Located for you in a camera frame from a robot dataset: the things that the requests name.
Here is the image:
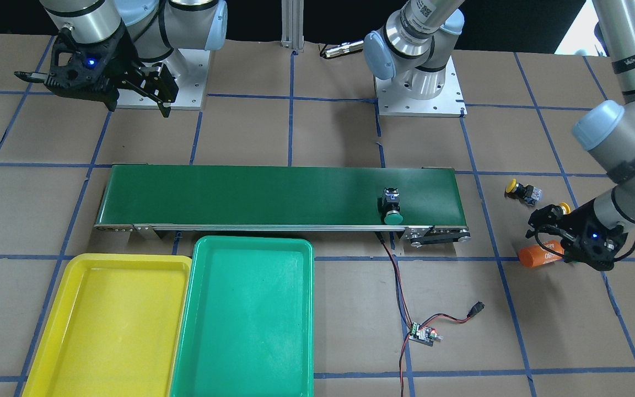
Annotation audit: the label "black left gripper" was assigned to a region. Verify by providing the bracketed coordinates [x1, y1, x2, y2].
[527, 201, 628, 271]

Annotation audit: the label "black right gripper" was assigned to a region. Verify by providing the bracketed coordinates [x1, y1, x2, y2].
[14, 28, 179, 118]

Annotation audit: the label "orange cylinder marked 4680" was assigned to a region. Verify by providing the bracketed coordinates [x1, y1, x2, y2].
[518, 240, 563, 268]

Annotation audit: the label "green push button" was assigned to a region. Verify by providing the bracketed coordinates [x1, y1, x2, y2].
[379, 187, 403, 226]

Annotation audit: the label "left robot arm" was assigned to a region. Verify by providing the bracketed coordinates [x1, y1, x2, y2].
[526, 1, 635, 271]

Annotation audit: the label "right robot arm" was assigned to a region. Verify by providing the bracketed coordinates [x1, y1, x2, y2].
[15, 1, 228, 117]

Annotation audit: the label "yellow push button lower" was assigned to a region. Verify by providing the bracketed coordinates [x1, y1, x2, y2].
[554, 202, 571, 216]

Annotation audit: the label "yellow push button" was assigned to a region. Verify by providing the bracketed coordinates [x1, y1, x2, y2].
[554, 202, 571, 216]
[504, 179, 543, 206]

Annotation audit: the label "yellow push button upper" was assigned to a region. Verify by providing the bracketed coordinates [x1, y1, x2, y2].
[504, 179, 543, 206]

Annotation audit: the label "green conveyor belt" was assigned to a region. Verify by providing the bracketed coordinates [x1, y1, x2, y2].
[95, 165, 471, 247]

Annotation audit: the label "small green controller board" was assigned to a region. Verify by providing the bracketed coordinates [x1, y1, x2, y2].
[408, 321, 443, 347]

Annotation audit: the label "yellow plastic tray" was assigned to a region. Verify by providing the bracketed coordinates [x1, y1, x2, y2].
[23, 253, 191, 396]

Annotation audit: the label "green plastic tray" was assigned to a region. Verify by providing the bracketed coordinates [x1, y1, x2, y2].
[169, 235, 314, 396]

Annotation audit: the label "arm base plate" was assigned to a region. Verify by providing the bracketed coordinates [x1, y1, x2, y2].
[114, 49, 211, 110]
[374, 58, 468, 117]

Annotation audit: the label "red black controller wires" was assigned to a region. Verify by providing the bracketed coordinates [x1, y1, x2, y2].
[375, 230, 486, 397]

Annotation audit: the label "aluminium frame post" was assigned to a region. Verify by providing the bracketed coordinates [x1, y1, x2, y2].
[280, 0, 304, 52]

